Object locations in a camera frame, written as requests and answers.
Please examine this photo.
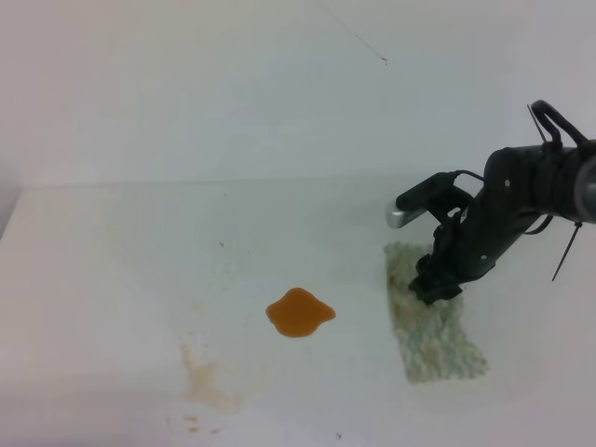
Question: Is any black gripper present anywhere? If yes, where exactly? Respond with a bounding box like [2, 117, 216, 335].
[409, 179, 541, 305]

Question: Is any green white knitted rag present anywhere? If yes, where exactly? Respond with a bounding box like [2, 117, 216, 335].
[384, 242, 489, 385]

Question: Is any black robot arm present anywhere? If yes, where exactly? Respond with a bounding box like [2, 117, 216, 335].
[396, 141, 595, 305]

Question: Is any brown coffee puddle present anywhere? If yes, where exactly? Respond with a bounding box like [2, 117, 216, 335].
[265, 288, 336, 338]

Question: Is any dried light coffee stain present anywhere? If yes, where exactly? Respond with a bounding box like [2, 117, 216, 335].
[180, 345, 242, 412]

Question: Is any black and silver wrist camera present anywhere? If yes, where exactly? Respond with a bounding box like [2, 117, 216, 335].
[386, 171, 474, 229]

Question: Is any black cable tie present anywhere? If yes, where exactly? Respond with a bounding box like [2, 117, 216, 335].
[551, 222, 583, 282]

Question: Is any black camera cable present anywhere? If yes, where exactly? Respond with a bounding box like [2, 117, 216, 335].
[454, 99, 589, 187]

